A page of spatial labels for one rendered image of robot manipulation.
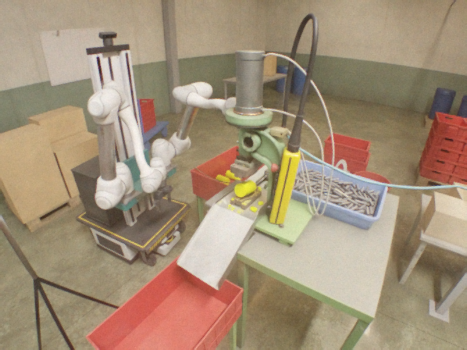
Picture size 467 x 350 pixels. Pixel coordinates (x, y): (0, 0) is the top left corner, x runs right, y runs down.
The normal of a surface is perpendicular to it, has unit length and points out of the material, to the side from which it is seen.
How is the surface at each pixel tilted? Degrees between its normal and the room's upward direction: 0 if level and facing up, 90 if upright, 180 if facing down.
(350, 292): 0
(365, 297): 0
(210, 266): 30
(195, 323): 0
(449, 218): 90
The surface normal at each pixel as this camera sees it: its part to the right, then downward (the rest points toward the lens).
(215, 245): -0.29, -0.54
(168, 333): 0.00, -0.87
